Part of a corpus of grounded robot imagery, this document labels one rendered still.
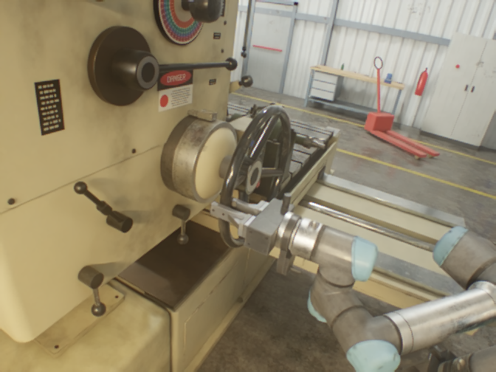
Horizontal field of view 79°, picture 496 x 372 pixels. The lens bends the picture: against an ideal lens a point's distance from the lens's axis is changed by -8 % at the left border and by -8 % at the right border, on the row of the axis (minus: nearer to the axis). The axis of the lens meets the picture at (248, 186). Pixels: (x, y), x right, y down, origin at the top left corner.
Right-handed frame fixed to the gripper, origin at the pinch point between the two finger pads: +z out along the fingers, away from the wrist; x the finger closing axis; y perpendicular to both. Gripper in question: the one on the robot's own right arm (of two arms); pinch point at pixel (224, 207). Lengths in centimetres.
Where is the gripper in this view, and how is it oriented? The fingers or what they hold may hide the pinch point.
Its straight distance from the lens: 68.6
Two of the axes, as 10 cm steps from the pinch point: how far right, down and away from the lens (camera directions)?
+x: -4.5, 3.7, -8.2
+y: 1.3, -8.8, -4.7
